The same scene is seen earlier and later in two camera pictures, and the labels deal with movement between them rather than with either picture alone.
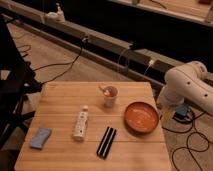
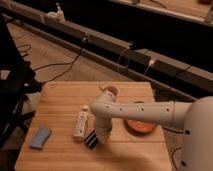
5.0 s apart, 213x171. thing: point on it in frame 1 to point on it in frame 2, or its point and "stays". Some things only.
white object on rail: x=57 y=16 stays
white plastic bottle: x=79 y=131 stays
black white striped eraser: x=106 y=142 to x=92 y=140
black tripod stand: x=18 y=80 stays
